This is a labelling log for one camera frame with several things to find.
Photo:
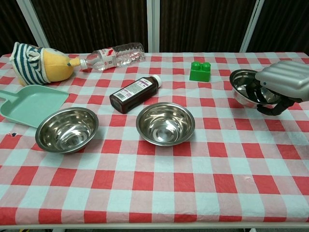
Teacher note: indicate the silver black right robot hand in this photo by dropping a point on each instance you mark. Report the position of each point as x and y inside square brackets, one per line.
[285, 79]

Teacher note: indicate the stainless steel bowl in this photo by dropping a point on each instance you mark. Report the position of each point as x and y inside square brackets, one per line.
[241, 82]
[165, 125]
[67, 130]

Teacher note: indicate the green toy building block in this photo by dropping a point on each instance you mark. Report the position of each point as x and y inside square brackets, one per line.
[200, 73]

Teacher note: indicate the red white checkered tablecloth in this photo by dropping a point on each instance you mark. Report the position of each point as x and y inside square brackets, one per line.
[193, 174]

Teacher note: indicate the brown medicine bottle white cap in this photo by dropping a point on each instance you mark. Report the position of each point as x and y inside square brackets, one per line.
[135, 93]

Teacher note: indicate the clear plastic water bottle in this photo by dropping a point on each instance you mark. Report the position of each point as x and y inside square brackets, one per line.
[116, 56]

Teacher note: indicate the yellow plush toy striped hat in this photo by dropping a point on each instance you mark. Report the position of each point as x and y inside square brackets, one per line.
[48, 65]

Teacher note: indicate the mint green plastic dustpan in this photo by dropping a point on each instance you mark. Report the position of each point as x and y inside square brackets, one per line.
[33, 104]

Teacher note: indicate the white partition frame post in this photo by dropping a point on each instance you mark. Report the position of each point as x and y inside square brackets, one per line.
[33, 24]
[153, 24]
[251, 24]

